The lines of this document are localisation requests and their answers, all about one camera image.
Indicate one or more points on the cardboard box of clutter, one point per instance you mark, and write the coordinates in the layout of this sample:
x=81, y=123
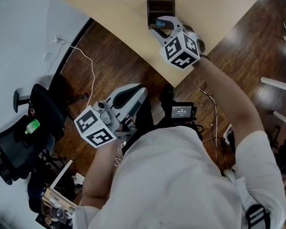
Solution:
x=57, y=206

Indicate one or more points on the person's black shoe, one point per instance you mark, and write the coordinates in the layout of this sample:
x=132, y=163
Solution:
x=167, y=95

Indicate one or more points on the white flat board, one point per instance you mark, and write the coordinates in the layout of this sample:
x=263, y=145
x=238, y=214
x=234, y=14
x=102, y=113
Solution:
x=62, y=173

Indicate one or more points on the black bag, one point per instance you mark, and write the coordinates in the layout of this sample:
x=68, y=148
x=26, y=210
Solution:
x=37, y=192

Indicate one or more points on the black wristband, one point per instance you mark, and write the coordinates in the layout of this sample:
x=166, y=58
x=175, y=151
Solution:
x=205, y=57

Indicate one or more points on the dark brown wooden organizer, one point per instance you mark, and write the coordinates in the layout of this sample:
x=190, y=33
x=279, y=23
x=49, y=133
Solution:
x=160, y=3

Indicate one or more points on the black mesh office chair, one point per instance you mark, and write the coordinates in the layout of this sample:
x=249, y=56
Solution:
x=23, y=142

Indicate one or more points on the black chest-mounted screen device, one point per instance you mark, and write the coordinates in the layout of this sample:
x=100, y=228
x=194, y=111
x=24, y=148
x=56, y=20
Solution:
x=181, y=112

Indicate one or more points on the green plastic bottle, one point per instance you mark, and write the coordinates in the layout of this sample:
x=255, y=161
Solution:
x=33, y=126

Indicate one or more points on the person's left forearm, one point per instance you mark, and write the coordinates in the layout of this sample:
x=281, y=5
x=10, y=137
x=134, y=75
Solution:
x=100, y=175

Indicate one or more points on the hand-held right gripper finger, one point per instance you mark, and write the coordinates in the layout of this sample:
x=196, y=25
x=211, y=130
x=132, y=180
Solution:
x=160, y=36

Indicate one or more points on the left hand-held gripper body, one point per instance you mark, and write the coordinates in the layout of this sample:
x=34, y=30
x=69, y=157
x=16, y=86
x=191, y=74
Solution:
x=95, y=128

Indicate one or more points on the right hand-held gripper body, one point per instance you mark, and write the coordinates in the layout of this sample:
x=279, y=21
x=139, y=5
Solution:
x=180, y=50

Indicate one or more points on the person's black trousers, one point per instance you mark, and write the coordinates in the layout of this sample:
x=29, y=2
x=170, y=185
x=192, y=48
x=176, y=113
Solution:
x=144, y=118

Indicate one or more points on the person's white shirt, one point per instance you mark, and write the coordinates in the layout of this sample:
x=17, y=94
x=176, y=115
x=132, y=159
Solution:
x=171, y=182

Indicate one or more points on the white wall charger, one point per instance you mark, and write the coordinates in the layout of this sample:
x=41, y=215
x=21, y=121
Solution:
x=58, y=40

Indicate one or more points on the light wooden table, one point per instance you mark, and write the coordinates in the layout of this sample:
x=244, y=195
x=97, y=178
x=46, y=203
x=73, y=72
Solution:
x=114, y=11

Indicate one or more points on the person's right forearm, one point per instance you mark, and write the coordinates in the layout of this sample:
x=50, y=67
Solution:
x=228, y=96

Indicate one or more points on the white wall outlet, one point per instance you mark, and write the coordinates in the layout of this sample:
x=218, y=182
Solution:
x=48, y=56

